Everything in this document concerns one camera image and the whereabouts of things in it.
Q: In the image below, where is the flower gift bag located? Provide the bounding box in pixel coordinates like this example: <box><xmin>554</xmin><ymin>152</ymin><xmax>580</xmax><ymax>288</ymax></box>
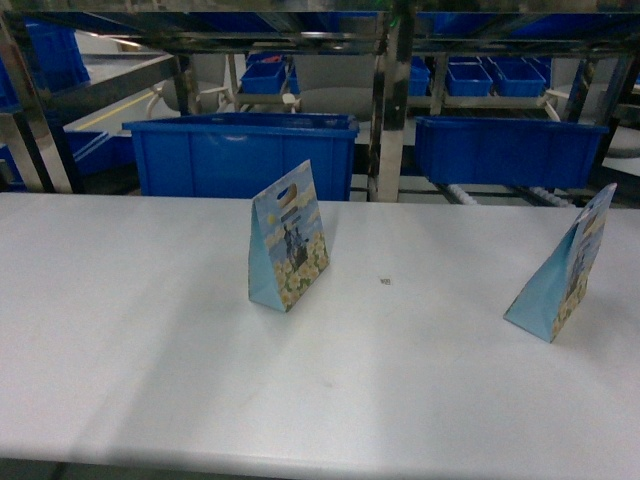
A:
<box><xmin>503</xmin><ymin>183</ymin><xmax>617</xmax><ymax>343</ymax></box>
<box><xmin>248</xmin><ymin>160</ymin><xmax>330</xmax><ymax>312</ymax></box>

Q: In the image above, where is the big blue crate behind table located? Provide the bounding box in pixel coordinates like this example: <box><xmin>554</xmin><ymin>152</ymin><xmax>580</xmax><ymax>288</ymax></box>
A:
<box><xmin>123</xmin><ymin>112</ymin><xmax>359</xmax><ymax>201</ymax></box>

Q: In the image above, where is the right blue crate behind table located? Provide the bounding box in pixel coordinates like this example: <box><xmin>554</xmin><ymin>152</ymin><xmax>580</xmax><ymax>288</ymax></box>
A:
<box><xmin>415</xmin><ymin>116</ymin><xmax>608</xmax><ymax>188</ymax></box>

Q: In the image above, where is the small blue bin far shelf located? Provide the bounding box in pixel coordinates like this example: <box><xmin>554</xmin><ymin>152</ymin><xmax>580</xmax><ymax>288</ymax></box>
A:
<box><xmin>445</xmin><ymin>63</ymin><xmax>493</xmax><ymax>97</ymax></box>

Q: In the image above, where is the small blue bin far right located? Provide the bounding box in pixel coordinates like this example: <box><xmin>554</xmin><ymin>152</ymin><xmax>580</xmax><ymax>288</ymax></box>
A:
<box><xmin>490</xmin><ymin>61</ymin><xmax>545</xmax><ymax>97</ymax></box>

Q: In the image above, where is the steel rack post behind table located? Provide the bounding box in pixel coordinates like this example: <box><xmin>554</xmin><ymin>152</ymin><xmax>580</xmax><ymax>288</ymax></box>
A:
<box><xmin>367</xmin><ymin>1</ymin><xmax>416</xmax><ymax>202</ymax></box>

